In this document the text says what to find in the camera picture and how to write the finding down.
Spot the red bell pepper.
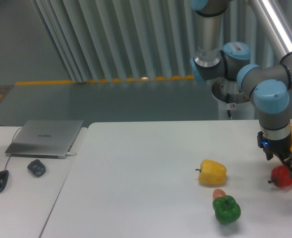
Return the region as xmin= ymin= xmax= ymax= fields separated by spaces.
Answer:
xmin=268 ymin=165 xmax=292 ymax=187

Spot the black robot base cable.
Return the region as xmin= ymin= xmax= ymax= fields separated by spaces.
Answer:
xmin=225 ymin=93 xmax=234 ymax=120

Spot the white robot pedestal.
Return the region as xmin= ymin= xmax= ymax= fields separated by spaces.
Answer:
xmin=211 ymin=77 xmax=255 ymax=120

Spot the grey pleated curtain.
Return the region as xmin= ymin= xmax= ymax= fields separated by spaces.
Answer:
xmin=33 ymin=0 xmax=292 ymax=88

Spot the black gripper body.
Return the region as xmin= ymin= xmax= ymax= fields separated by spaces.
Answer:
xmin=257 ymin=131 xmax=292 ymax=157

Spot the silver closed laptop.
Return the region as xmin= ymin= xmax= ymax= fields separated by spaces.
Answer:
xmin=5 ymin=120 xmax=83 ymax=159

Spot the black mouse cable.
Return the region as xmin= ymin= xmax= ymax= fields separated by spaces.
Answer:
xmin=0 ymin=125 xmax=24 ymax=172

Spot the green bell pepper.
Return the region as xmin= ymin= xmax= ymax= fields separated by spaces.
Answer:
xmin=212 ymin=195 xmax=241 ymax=225

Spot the dark grey small case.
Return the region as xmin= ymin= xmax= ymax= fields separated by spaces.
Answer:
xmin=27 ymin=159 xmax=46 ymax=178

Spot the pink sausage toy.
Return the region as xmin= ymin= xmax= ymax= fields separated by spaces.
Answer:
xmin=212 ymin=188 xmax=226 ymax=200

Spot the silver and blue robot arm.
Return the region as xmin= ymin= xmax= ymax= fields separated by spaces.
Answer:
xmin=190 ymin=0 xmax=292 ymax=178

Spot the yellow bell pepper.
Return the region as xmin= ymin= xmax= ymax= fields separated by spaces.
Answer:
xmin=195 ymin=160 xmax=227 ymax=186

